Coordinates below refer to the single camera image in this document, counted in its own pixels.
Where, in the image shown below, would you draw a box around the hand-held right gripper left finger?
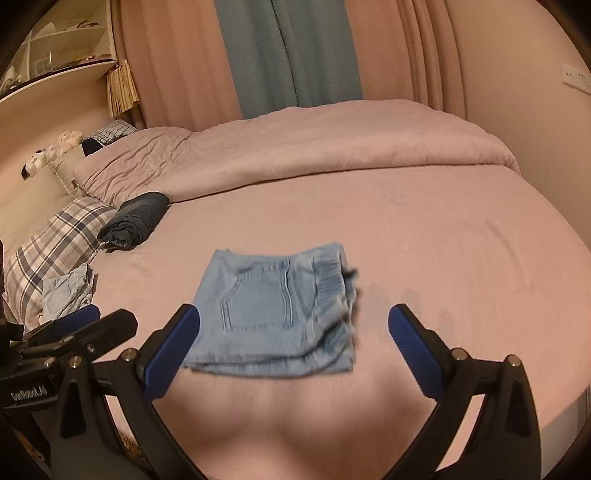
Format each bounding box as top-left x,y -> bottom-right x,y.
51,304 -> 204,480

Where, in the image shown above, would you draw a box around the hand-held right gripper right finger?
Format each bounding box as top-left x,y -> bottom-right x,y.
388,304 -> 541,480

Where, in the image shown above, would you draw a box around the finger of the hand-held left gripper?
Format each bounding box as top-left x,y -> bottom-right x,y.
23,305 -> 101,344
18,310 -> 138,359

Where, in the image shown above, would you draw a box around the light blue denim pants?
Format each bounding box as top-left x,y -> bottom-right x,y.
182,242 -> 363,379

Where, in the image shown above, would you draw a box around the light blue crumpled garment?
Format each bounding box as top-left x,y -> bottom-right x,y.
41,263 -> 96,324

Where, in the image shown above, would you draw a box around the plaid pillow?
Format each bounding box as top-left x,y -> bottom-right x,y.
4,196 -> 121,326

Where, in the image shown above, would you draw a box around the pink bed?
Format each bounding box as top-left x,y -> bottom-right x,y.
41,159 -> 591,480

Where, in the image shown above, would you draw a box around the dark grey folded garment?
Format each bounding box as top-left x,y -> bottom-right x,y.
97,191 -> 169,252

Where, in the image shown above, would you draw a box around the beige bed headboard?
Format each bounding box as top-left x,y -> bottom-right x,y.
0,65 -> 116,259

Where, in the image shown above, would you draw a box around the white pillow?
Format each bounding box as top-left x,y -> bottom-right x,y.
51,154 -> 89,197

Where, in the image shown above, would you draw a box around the white black plush dog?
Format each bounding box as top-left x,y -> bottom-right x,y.
21,150 -> 49,179

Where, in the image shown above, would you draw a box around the white plush bear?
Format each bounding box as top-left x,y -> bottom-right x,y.
44,130 -> 85,158

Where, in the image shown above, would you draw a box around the blue checked pillow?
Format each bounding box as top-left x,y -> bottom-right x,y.
81,119 -> 138,156

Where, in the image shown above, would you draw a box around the pink duvet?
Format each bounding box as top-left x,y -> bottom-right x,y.
74,99 -> 522,206

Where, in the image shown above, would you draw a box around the yellow pleated fabric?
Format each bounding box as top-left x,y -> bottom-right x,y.
107,59 -> 140,117

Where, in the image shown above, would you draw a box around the pink curtain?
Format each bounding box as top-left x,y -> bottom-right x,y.
346,0 -> 468,116
113,0 -> 242,131

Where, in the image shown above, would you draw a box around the blue curtain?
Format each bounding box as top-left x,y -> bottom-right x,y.
213,0 -> 363,120

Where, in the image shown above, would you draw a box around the white wall shelf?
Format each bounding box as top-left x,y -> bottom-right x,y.
0,0 -> 122,106

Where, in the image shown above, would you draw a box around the white wall socket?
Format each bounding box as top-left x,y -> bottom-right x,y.
561,62 -> 591,96

